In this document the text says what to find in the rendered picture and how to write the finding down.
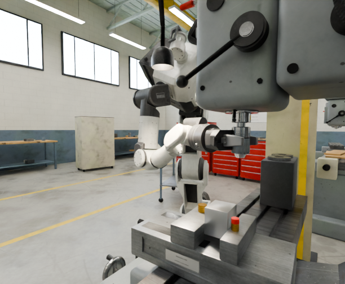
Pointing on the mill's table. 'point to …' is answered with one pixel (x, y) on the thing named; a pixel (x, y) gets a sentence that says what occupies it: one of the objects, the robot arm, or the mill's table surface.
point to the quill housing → (237, 60)
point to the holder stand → (278, 180)
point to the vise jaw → (189, 229)
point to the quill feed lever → (237, 40)
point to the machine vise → (217, 253)
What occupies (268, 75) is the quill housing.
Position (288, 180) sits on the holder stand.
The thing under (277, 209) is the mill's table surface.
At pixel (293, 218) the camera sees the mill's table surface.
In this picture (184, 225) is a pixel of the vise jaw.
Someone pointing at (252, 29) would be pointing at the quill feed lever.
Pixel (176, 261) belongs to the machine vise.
